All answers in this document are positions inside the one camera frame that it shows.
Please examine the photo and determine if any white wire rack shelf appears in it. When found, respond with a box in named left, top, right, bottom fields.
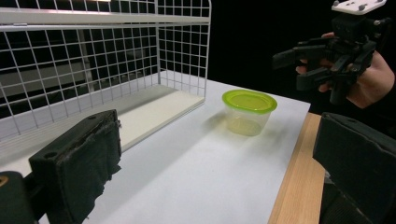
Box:
left=0, top=0, right=213, bottom=175

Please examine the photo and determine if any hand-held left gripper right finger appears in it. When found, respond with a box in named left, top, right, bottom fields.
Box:
left=312, top=111, right=396, bottom=224

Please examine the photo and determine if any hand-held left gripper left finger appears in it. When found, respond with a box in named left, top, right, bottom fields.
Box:
left=28, top=108, right=122, bottom=224

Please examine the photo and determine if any white table cover sheet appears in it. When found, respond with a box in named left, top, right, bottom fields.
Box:
left=36, top=78, right=312, bottom=224

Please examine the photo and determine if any clear container with green lid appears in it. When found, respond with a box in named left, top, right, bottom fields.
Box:
left=221, top=89, right=278, bottom=137

